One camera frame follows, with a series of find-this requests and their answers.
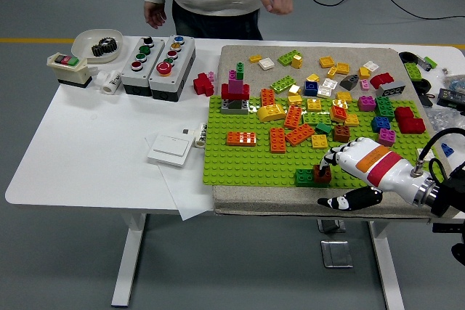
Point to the green narrow brick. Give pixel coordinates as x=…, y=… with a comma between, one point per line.
x=240, y=68

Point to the white paper sheet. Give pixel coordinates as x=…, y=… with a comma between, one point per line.
x=189, y=194

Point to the black gear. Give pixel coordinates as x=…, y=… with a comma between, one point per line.
x=99, y=50
x=109, y=44

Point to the grey long brick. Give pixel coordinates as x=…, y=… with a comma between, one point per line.
x=392, y=89

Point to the small yellow slope brick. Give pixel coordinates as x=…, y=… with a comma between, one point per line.
x=313, y=78

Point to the yellow arch brick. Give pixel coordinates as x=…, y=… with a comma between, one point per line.
x=271, y=113

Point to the person's right hand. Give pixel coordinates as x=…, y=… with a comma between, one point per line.
x=155, y=14

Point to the yellow square plate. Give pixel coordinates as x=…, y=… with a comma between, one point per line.
x=344, y=96
x=327, y=62

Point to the grey four-button box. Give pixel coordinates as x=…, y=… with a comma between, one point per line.
x=130, y=77

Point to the clear bag of screws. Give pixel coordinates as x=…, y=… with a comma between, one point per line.
x=443, y=117

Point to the magenta narrow brick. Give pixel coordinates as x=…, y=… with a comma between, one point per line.
x=233, y=73

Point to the clear yellow plate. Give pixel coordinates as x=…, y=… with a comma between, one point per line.
x=339, y=103

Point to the orange and yellow brick stack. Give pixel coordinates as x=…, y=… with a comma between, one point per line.
x=338, y=113

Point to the white pipe fitting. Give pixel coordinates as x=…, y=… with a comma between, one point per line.
x=112, y=81

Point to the small clear yellow brick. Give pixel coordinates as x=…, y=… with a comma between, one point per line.
x=331, y=73

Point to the small pink brick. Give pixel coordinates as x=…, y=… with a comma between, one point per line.
x=211, y=77
x=365, y=84

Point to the red cross-shaped brick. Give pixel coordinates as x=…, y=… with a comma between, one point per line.
x=201, y=85

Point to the wide red brick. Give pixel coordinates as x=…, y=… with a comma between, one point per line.
x=226, y=90

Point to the white bowl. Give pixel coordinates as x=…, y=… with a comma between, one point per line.
x=81, y=43

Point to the black key fob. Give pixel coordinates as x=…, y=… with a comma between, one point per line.
x=425, y=100

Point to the green studded baseplate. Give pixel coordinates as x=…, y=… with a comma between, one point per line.
x=247, y=165

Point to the red arch brick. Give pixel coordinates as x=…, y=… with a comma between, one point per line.
x=381, y=80

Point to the black table control panel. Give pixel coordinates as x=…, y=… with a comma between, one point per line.
x=448, y=227

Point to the white table leg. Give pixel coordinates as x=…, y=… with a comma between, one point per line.
x=125, y=270
x=390, y=281

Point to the blue square brick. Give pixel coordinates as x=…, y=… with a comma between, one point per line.
x=311, y=89
x=380, y=124

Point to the white printed cylinder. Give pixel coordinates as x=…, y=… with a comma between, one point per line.
x=201, y=135

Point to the white square plate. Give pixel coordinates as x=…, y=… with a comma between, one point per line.
x=330, y=83
x=418, y=152
x=371, y=66
x=267, y=63
x=324, y=91

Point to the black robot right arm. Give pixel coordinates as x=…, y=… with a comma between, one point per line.
x=447, y=194

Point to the lime long brick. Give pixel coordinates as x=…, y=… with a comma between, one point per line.
x=285, y=59
x=282, y=84
x=316, y=117

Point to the orange long brick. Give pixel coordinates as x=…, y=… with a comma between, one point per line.
x=299, y=133
x=241, y=138
x=278, y=139
x=268, y=96
x=293, y=116

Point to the grey-brown mat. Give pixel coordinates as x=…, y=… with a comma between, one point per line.
x=236, y=52

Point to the dark green tall brick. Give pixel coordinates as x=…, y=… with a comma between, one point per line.
x=384, y=107

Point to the black display device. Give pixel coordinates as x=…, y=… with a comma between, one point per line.
x=450, y=97

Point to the dark grey slope brick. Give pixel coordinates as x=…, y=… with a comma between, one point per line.
x=349, y=82
x=236, y=103

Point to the dark green slope brick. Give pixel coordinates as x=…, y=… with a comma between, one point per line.
x=323, y=127

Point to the small metal floor plate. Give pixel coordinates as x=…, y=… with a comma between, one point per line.
x=332, y=226

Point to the grey emergency stop box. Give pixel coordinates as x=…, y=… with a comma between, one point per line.
x=181, y=70

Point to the red stepped brick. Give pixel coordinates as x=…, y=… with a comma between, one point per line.
x=408, y=121

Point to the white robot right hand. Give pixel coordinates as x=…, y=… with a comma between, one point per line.
x=381, y=168

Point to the clear plastic bag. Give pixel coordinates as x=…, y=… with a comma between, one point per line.
x=456, y=81

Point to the white wall switch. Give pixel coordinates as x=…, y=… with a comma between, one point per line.
x=169, y=150

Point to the cream red-green switch box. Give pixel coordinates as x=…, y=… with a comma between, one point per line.
x=72, y=74

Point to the small yellow plate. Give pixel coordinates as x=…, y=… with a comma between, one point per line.
x=255, y=58

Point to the magenta square brick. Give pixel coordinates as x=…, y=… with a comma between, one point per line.
x=366, y=103
x=386, y=136

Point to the light grey base brick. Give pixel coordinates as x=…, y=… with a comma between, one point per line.
x=227, y=108

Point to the dark green long brick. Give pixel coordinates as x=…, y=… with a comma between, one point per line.
x=304, y=177

